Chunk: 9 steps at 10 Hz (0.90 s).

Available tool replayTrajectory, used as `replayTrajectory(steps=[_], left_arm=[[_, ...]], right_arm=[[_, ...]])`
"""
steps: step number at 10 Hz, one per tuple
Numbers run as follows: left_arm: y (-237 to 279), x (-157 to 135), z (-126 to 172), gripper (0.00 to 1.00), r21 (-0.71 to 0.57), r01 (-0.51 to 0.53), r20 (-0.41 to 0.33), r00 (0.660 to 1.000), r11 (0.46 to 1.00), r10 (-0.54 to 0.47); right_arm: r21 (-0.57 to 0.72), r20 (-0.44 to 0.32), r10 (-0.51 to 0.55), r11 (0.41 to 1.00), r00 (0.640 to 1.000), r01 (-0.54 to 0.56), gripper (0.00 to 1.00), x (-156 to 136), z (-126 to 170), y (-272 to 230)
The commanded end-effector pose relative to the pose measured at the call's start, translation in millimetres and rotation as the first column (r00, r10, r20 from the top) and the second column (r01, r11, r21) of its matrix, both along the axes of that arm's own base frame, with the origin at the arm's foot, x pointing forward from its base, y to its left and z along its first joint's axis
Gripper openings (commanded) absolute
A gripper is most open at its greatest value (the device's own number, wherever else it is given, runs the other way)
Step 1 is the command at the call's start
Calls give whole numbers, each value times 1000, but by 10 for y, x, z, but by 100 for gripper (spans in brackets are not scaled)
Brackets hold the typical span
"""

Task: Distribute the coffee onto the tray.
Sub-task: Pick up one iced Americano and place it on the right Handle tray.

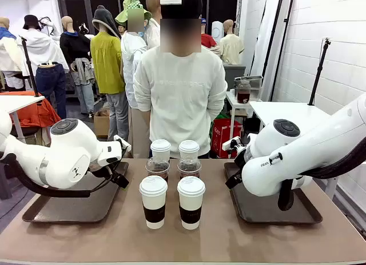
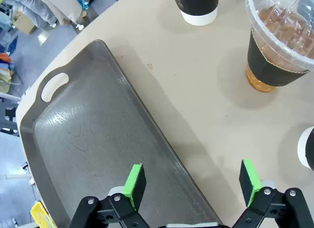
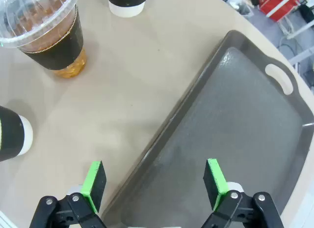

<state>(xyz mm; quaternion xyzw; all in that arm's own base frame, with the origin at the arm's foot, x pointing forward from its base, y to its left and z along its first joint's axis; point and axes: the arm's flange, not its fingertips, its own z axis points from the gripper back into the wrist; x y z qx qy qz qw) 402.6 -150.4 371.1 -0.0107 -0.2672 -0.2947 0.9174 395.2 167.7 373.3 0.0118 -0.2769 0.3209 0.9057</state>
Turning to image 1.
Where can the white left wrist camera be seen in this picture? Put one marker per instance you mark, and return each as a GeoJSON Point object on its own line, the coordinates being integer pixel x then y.
{"type": "Point", "coordinates": [121, 141]}

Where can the bald mannequin in white shirt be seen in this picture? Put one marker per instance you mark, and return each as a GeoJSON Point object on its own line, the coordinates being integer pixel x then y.
{"type": "Point", "coordinates": [153, 33]}

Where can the red shopping bag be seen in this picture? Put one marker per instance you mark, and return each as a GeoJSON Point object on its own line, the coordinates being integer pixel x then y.
{"type": "Point", "coordinates": [223, 133]}

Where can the gray bin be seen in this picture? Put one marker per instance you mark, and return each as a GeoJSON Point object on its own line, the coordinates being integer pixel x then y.
{"type": "Point", "coordinates": [234, 73]}

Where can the orange cloth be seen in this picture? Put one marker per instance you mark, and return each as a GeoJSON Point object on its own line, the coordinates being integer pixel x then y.
{"type": "Point", "coordinates": [37, 113]}

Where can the mannequin in green checked hat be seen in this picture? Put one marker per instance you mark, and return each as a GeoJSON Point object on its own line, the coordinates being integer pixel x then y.
{"type": "Point", "coordinates": [131, 53]}

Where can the metal container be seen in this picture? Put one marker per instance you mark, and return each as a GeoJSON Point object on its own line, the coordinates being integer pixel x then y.
{"type": "Point", "coordinates": [254, 82]}

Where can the person in white sweatshirt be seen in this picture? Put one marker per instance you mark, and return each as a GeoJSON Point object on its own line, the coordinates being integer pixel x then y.
{"type": "Point", "coordinates": [180, 105]}

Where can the white paper coffee cup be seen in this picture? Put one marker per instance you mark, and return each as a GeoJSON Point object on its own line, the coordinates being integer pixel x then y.
{"type": "Point", "coordinates": [160, 150]}
{"type": "Point", "coordinates": [191, 196]}
{"type": "Point", "coordinates": [153, 196]}
{"type": "Point", "coordinates": [188, 150]}

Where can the white leaning backdrop panel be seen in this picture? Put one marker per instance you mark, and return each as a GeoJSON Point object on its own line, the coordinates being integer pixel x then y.
{"type": "Point", "coordinates": [271, 48]}

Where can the gray stool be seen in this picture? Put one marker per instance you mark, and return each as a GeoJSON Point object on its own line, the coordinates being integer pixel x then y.
{"type": "Point", "coordinates": [4, 185]}

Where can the mannequin in yellow-green shirt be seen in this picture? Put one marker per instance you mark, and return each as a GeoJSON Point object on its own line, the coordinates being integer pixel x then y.
{"type": "Point", "coordinates": [107, 62]}

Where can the mannequin in black sweater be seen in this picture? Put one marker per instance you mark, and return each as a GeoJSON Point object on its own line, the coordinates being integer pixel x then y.
{"type": "Point", "coordinates": [73, 45]}

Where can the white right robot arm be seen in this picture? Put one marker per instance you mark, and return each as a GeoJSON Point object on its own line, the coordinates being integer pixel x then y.
{"type": "Point", "coordinates": [300, 150]}

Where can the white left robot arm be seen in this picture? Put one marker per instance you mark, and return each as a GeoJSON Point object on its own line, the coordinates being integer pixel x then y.
{"type": "Point", "coordinates": [68, 159]}

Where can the half mannequin in blue jeans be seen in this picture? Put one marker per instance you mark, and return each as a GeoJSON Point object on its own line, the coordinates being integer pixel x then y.
{"type": "Point", "coordinates": [51, 82]}

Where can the large white table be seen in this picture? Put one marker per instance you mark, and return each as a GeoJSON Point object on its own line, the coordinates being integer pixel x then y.
{"type": "Point", "coordinates": [286, 113]}

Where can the mannequin in red shirt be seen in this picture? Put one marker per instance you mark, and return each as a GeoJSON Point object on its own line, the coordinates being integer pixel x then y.
{"type": "Point", "coordinates": [208, 40]}

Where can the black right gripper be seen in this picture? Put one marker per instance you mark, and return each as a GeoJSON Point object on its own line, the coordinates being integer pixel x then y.
{"type": "Point", "coordinates": [241, 159]}

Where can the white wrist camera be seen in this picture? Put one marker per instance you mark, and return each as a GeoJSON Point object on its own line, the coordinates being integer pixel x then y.
{"type": "Point", "coordinates": [230, 144]}
{"type": "Point", "coordinates": [121, 141]}

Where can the brown plastic tray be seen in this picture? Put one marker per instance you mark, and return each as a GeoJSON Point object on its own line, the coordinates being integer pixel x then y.
{"type": "Point", "coordinates": [74, 210]}
{"type": "Point", "coordinates": [257, 210]}

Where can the glass jar with dark liquid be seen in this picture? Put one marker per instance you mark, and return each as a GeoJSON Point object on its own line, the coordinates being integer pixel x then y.
{"type": "Point", "coordinates": [244, 93]}

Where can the mannequin with black bucket hat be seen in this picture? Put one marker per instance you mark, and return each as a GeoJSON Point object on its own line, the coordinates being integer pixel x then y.
{"type": "Point", "coordinates": [40, 48]}

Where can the clear plastic iced coffee cup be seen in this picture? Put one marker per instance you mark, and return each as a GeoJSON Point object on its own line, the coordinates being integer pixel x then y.
{"type": "Point", "coordinates": [157, 168]}
{"type": "Point", "coordinates": [188, 166]}

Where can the mannequin with blue scarf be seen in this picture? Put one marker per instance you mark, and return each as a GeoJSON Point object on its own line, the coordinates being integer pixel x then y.
{"type": "Point", "coordinates": [7, 48]}

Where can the plain black tripod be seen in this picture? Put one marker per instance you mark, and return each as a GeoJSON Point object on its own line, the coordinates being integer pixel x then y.
{"type": "Point", "coordinates": [28, 65]}

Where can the small white side table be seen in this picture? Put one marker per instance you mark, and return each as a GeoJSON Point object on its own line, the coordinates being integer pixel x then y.
{"type": "Point", "coordinates": [231, 100]}

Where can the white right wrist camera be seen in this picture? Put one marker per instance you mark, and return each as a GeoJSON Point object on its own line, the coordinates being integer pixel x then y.
{"type": "Point", "coordinates": [230, 144]}

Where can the mannequin in cream shirt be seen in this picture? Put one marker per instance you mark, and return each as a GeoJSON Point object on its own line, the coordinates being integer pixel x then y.
{"type": "Point", "coordinates": [231, 48]}

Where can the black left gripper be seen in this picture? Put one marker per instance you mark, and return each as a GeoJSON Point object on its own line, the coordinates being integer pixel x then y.
{"type": "Point", "coordinates": [107, 169]}

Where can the cardboard box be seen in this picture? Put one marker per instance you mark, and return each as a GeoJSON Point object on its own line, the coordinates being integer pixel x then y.
{"type": "Point", "coordinates": [101, 126]}

